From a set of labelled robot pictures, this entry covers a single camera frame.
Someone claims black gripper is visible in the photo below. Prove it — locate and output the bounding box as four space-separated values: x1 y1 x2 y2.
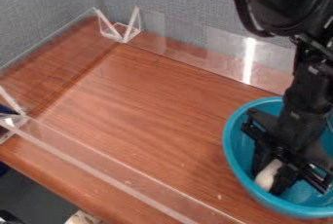
241 106 333 196

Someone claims white red plush mushroom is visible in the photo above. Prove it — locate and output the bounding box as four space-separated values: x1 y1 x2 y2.
256 159 283 191

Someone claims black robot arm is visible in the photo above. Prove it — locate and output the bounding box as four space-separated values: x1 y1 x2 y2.
234 0 333 196

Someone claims blue plastic bowl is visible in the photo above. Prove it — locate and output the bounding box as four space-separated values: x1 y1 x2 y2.
222 96 333 219

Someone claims clear acrylic back barrier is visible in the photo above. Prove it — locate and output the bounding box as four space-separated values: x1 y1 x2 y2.
95 8 295 94

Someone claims clear acrylic barrier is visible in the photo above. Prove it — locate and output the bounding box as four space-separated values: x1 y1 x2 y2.
0 7 95 71
95 8 295 94
0 86 245 224

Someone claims clear acrylic front barrier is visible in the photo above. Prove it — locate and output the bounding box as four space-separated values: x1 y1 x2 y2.
0 86 245 224

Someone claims clear acrylic left barrier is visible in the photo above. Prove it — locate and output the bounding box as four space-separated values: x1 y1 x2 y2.
0 7 95 71

